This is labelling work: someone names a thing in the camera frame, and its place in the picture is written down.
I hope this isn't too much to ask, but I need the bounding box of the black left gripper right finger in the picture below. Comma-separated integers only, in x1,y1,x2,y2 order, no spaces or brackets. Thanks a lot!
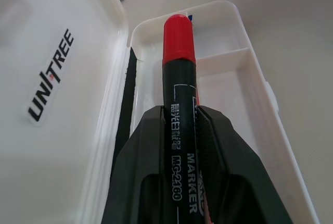
195,105,295,224

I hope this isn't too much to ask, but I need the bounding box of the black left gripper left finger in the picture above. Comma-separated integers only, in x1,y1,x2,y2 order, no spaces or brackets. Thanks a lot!
100,105,178,224

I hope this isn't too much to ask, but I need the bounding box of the red cap black marker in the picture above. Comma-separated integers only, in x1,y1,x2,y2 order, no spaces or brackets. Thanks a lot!
160,13,210,224

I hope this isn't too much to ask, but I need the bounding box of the white plastic pencil case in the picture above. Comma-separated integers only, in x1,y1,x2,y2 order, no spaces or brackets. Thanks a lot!
0,0,323,224

